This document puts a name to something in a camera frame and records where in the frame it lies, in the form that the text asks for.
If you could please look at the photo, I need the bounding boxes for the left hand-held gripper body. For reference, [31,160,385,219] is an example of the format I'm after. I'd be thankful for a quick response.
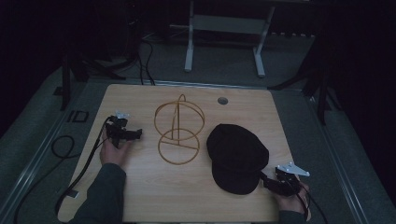
[105,109,131,149]

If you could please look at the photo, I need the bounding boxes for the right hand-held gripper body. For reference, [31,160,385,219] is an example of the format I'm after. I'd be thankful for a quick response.
[271,161,311,198]

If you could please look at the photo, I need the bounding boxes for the black cap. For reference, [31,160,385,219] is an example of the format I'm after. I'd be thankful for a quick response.
[205,123,271,196]

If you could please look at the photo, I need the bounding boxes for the person's right hand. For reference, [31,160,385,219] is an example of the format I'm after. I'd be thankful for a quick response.
[274,182,312,217]

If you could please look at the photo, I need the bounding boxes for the person's left hand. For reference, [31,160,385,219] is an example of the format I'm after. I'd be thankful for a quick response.
[99,132,133,173]

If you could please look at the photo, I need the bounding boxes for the black tripod stand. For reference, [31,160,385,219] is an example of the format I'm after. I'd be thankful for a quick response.
[268,36,343,126]
[54,40,138,112]

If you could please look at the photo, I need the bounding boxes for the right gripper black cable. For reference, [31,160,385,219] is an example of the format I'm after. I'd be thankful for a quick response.
[292,180,329,224]

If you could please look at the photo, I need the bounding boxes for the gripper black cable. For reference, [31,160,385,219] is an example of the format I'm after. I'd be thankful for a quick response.
[54,115,113,217]
[292,180,329,224]

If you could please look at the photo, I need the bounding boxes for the gold wire hat stand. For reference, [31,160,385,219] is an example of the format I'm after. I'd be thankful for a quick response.
[153,93,206,166]

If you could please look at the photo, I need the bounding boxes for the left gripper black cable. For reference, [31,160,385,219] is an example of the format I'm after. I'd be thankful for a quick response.
[54,115,113,217]

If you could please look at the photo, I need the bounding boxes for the black floor cable loop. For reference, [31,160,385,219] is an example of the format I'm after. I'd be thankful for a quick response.
[12,134,78,224]

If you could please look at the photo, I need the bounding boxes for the black hanging cables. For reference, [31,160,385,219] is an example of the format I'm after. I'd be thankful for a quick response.
[125,0,157,87]

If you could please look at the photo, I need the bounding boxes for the white metal table frame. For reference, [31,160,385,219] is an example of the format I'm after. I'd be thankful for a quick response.
[170,0,312,78]

